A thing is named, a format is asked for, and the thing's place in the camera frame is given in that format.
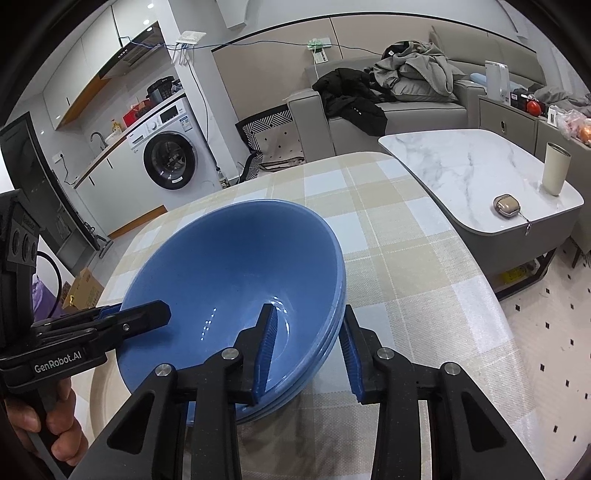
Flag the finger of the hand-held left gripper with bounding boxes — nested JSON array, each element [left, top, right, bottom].
[[30, 305, 123, 334], [36, 300, 172, 350]]

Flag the white kitchen base cabinets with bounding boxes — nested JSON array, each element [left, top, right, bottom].
[[74, 138, 167, 236]]

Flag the grey sofa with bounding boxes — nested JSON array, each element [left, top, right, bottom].
[[288, 21, 546, 158]]

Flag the black white geometric cushion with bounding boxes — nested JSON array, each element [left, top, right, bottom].
[[235, 105, 296, 153]]

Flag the beige tumbler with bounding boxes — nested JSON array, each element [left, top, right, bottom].
[[542, 142, 573, 197]]

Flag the wall socket with plugs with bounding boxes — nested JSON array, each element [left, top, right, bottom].
[[307, 39, 331, 63]]

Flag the grey blanket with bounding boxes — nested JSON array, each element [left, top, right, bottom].
[[531, 85, 591, 116]]

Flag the purple bag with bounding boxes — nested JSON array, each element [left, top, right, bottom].
[[32, 277, 63, 319]]

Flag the black jacket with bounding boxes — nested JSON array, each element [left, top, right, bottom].
[[313, 68, 387, 136]]

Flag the white wall cabinets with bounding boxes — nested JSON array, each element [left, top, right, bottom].
[[41, 4, 125, 130]]

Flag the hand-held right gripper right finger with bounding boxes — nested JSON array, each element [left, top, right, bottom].
[[339, 305, 548, 480]]

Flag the marble coffee table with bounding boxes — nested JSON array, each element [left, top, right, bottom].
[[378, 129, 585, 296]]

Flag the person's left hand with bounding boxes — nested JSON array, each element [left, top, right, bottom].
[[7, 374, 90, 468]]

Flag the floor mop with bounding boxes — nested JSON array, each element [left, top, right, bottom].
[[83, 222, 114, 259]]

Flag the plastic bag of oranges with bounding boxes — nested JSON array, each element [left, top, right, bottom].
[[554, 106, 591, 144]]

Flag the range hood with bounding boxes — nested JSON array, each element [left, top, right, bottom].
[[98, 21, 166, 79]]

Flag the black rice cooker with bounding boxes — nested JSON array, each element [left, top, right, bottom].
[[147, 78, 176, 104]]

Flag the grey side cabinet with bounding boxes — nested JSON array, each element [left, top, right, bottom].
[[478, 95, 591, 160]]

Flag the blue ribbed bowl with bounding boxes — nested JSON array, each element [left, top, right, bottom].
[[185, 295, 347, 425], [231, 277, 347, 422], [116, 198, 346, 418]]

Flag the white wall router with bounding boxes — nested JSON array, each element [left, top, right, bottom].
[[173, 30, 208, 65]]

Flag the cardboard box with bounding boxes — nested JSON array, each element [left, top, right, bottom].
[[58, 268, 105, 315]]

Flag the dark glass door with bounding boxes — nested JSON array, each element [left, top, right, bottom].
[[0, 111, 100, 259]]

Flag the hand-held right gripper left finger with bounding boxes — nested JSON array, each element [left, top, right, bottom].
[[69, 303, 280, 480]]

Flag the grey clothes pile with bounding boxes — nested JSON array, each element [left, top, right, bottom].
[[373, 41, 467, 103]]

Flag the white washing machine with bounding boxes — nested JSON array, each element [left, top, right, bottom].
[[127, 96, 221, 206]]

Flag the beige earbud case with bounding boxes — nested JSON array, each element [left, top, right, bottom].
[[493, 194, 522, 217]]

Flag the red box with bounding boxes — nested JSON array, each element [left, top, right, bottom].
[[122, 104, 148, 127]]

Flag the white humidifier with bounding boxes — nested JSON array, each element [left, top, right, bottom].
[[485, 60, 510, 102]]

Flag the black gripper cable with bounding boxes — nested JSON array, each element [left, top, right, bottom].
[[36, 251, 63, 319]]

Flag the cream round plate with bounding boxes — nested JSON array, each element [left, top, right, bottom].
[[90, 364, 195, 464]]

